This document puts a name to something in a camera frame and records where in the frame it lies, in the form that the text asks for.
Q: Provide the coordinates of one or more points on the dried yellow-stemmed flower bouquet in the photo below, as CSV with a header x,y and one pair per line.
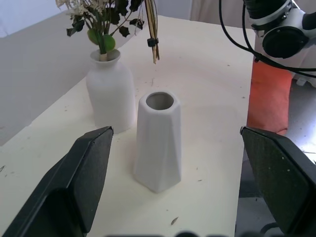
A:
x,y
151,24

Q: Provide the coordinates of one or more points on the beige curtain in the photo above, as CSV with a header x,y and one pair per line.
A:
x,y
207,11

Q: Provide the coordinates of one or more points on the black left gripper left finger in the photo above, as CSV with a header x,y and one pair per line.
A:
x,y
61,187

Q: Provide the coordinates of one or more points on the small dry leaf scrap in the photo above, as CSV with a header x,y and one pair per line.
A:
x,y
174,220

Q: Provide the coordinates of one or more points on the green and white flower bouquet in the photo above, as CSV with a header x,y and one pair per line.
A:
x,y
101,40

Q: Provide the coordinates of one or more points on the white faceted tapered vase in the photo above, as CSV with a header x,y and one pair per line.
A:
x,y
158,143

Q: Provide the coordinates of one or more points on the white bottle-shaped vase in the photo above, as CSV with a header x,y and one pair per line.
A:
x,y
111,93

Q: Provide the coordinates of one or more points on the orange cushion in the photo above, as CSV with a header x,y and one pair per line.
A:
x,y
269,98

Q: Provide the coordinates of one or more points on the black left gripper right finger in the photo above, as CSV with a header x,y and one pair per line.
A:
x,y
284,177

